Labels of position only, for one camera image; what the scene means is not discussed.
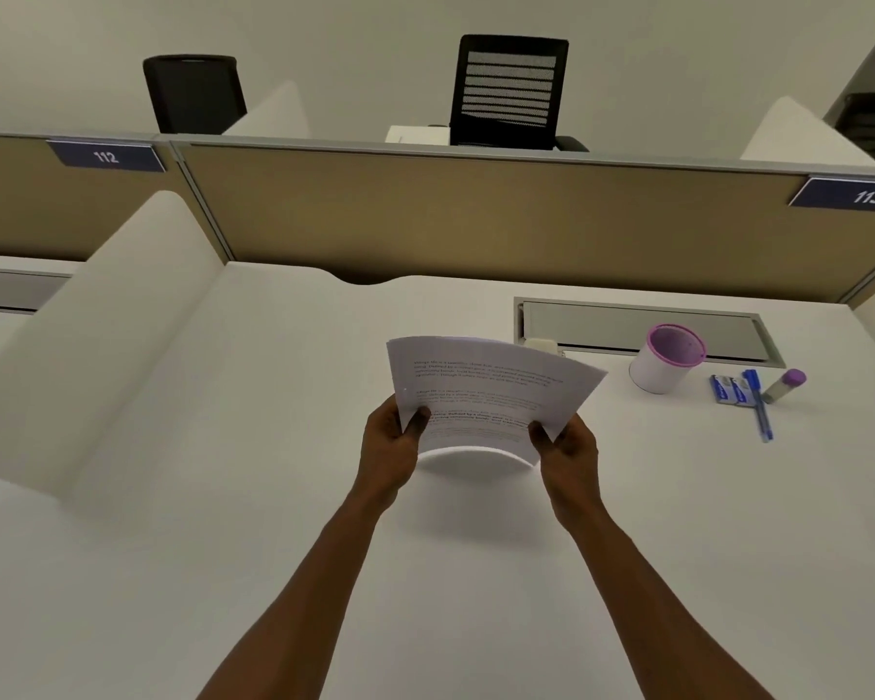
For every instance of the person's left hand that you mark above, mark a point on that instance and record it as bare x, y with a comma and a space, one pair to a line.
386, 459

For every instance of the person's left forearm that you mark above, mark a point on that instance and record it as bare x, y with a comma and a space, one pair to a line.
299, 612

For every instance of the printed white paper sheets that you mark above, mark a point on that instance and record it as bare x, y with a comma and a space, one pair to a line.
481, 393

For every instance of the black striped mesh office chair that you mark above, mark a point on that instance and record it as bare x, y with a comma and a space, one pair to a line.
510, 45

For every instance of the blue white staple box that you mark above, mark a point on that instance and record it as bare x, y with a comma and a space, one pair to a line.
722, 390
742, 392

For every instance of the purple capped glue stick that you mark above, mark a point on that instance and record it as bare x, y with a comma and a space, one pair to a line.
784, 386

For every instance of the person's right forearm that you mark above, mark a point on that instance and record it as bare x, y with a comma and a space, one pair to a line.
663, 619

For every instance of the blue pen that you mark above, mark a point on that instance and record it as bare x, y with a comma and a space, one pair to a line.
758, 408

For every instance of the wide beige partition panel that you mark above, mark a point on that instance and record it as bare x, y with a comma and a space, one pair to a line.
481, 218

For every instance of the person's right hand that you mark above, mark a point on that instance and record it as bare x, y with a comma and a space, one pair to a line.
572, 473

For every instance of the white cup with purple rim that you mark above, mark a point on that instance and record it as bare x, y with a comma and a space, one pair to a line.
652, 379

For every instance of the beige hole punch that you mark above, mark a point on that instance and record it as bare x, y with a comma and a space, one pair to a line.
548, 345

